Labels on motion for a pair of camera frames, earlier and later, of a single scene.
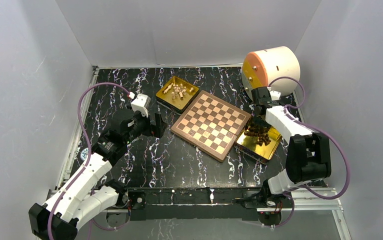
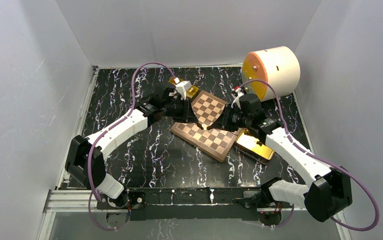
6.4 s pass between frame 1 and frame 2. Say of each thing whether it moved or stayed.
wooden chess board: stayed
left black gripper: moved
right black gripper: moved
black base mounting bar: stayed
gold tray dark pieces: stayed
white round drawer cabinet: stayed
